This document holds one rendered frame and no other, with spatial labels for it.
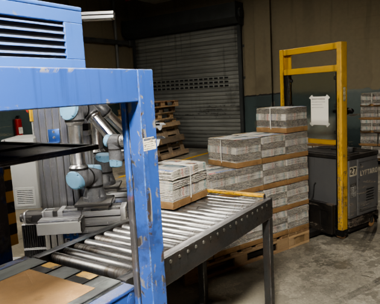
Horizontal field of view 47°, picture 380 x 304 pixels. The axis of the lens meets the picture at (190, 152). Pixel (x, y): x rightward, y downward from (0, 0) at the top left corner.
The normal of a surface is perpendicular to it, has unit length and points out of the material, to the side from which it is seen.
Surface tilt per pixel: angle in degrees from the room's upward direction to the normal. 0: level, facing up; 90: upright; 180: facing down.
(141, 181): 90
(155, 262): 90
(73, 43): 90
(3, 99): 90
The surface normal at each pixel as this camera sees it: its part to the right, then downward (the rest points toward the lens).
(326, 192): -0.81, 0.12
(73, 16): 0.83, 0.04
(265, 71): -0.55, 0.15
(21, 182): 0.05, 0.13
